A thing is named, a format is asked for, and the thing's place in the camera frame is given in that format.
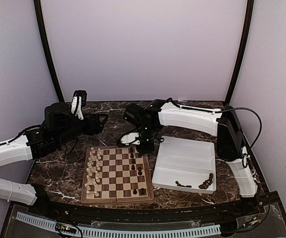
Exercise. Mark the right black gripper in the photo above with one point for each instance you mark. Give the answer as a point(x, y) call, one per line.
point(147, 148)

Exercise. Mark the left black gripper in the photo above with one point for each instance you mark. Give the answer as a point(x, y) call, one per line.
point(97, 128)

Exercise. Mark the dark tall chess piece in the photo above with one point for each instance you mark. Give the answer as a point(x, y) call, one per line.
point(140, 173)

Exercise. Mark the white plastic tray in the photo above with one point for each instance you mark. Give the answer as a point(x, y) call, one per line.
point(188, 161)

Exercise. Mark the wooden chess board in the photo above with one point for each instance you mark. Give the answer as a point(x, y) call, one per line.
point(119, 181)

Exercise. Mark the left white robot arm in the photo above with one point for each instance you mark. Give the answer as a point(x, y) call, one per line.
point(62, 124)

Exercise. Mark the dark pawns on board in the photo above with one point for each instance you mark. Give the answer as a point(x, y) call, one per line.
point(133, 161)

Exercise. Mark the white chess pieces row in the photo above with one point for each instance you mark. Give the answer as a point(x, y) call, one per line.
point(93, 173)

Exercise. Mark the dark chess pieces small pile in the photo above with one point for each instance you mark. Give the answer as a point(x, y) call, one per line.
point(207, 183)

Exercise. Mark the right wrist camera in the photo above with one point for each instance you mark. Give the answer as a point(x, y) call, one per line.
point(132, 138)

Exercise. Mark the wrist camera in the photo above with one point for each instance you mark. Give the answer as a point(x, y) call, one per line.
point(78, 102)
point(132, 138)

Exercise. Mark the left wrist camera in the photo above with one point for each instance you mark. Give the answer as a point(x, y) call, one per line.
point(78, 102)

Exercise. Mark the white slotted cable duct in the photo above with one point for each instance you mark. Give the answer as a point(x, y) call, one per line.
point(113, 230)

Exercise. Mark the left black frame post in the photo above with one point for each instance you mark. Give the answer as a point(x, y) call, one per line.
point(47, 50)

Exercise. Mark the black frame post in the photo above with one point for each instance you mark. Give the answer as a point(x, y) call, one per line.
point(241, 51)
point(47, 50)

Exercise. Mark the right black frame post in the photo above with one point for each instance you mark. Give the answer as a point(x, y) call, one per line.
point(241, 51)

